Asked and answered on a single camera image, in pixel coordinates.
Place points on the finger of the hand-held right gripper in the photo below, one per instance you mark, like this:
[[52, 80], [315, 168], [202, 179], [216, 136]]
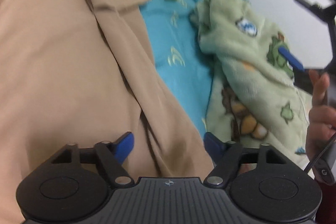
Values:
[[291, 58], [324, 12]]

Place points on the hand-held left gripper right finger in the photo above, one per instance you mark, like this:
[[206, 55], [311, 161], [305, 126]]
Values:
[[213, 146]]

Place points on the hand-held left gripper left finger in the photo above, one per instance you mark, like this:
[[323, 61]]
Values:
[[124, 146]]

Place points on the tan printed garment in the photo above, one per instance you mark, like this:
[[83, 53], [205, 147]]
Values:
[[65, 69]]

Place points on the person's right forearm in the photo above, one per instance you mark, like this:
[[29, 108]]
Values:
[[328, 203]]

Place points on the person's right hand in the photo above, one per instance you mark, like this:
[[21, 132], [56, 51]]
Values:
[[319, 124]]

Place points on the green printed fleece blanket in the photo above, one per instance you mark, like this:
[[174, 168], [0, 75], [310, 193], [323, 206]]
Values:
[[249, 77]]

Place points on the teal printed bed sheet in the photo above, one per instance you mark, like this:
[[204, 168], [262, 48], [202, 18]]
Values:
[[178, 43]]

